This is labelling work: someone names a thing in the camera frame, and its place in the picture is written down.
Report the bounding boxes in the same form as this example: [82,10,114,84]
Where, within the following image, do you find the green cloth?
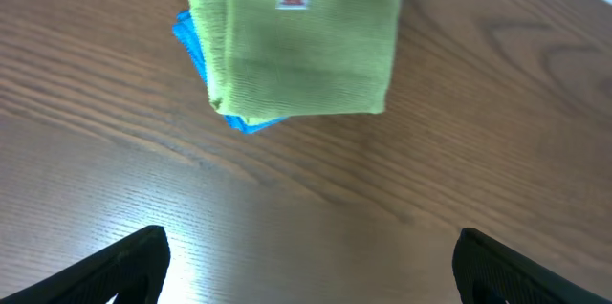
[220,0,402,119]
[185,0,288,126]

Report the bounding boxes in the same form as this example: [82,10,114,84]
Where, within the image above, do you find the folded green cloth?
[185,0,288,126]

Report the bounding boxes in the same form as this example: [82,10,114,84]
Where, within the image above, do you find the folded blue cloth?
[172,11,285,134]

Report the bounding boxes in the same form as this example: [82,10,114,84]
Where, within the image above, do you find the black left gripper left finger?
[1,225,170,304]

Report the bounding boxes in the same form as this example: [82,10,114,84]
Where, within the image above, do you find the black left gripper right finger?
[452,228,611,304]

